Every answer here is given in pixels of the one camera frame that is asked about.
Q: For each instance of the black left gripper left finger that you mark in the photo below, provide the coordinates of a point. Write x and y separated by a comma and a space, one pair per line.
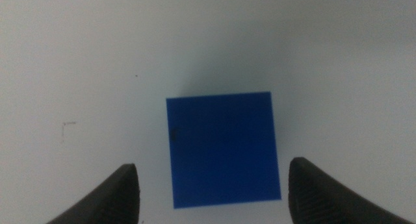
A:
110, 201

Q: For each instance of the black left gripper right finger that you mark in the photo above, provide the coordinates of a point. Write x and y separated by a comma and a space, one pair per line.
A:
318, 198

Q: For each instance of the blue cube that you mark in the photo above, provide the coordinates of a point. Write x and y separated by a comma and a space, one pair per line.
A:
224, 149

